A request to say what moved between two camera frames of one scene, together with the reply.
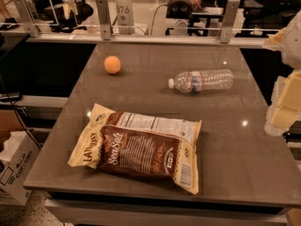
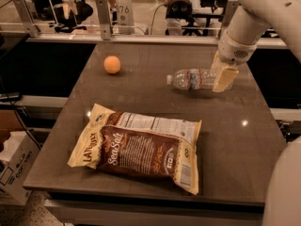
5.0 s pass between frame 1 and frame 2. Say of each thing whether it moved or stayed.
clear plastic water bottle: stayed
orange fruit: stayed
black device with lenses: stayed
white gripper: moved
